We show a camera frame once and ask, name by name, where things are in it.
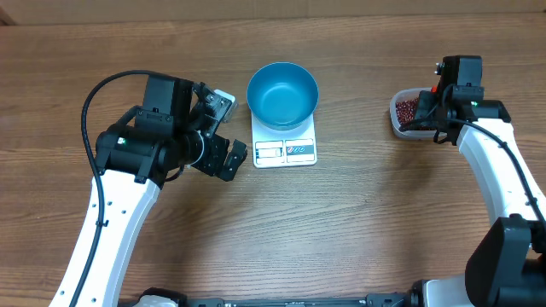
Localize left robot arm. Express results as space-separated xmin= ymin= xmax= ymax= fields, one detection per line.
xmin=51 ymin=70 xmax=247 ymax=306

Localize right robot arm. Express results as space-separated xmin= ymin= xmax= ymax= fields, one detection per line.
xmin=399 ymin=55 xmax=545 ymax=306

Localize white digital kitchen scale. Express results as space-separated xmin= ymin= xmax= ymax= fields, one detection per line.
xmin=252 ymin=115 xmax=318 ymax=169

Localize blue bowl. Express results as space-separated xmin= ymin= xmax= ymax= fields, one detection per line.
xmin=247 ymin=61 xmax=320 ymax=130

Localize red adzuki beans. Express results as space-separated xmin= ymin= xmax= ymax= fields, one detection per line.
xmin=395 ymin=97 xmax=433 ymax=125

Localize clear plastic container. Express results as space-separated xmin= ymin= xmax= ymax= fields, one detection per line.
xmin=388 ymin=87 xmax=449 ymax=141

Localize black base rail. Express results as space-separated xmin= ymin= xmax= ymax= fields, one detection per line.
xmin=119 ymin=287 xmax=423 ymax=307

